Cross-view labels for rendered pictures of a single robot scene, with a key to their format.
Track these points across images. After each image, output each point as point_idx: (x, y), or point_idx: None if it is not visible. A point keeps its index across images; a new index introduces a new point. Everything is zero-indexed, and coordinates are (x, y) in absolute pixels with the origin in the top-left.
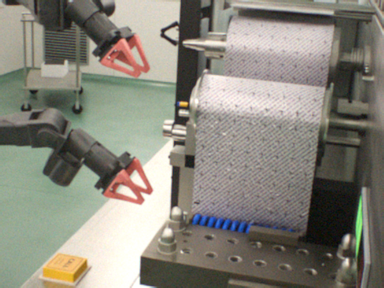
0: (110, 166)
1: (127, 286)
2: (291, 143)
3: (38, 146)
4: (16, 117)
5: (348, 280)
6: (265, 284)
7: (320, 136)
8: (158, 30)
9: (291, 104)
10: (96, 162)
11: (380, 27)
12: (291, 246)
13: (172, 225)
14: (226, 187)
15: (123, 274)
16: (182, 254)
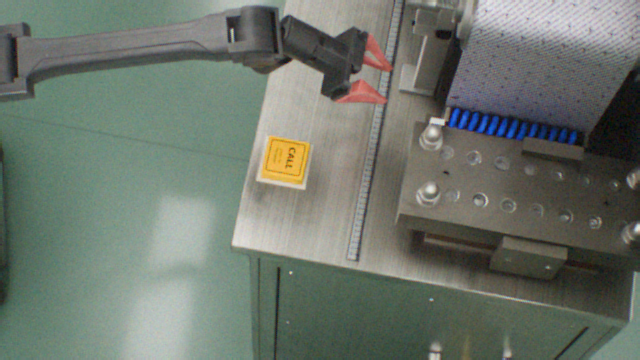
0: (344, 84)
1: (366, 181)
2: (591, 74)
3: (243, 61)
4: (208, 33)
5: (635, 243)
6: (543, 246)
7: (631, 69)
8: None
9: (599, 42)
10: (321, 68)
11: None
12: (572, 166)
13: (427, 146)
14: (496, 92)
15: (357, 157)
16: (446, 202)
